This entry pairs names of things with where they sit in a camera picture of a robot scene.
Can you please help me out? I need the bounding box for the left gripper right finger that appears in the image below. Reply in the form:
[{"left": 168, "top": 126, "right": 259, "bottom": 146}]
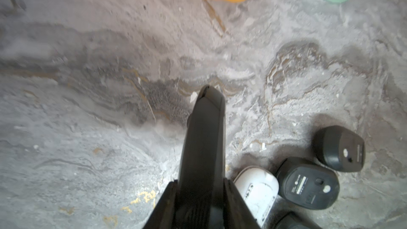
[{"left": 223, "top": 178, "right": 260, "bottom": 229}]

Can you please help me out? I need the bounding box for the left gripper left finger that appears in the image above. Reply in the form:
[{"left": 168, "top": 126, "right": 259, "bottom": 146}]
[{"left": 143, "top": 180, "right": 178, "bottom": 229}]

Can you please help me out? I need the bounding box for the white mouse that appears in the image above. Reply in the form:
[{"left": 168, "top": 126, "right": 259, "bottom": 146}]
[{"left": 234, "top": 166, "right": 279, "bottom": 228}]

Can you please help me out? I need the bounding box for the black mouse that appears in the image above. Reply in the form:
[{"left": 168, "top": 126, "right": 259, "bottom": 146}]
[
  {"left": 312, "top": 125, "right": 366, "bottom": 172},
  {"left": 274, "top": 212, "right": 321, "bottom": 229},
  {"left": 175, "top": 85, "right": 225, "bottom": 229},
  {"left": 276, "top": 157, "right": 340, "bottom": 210}
]

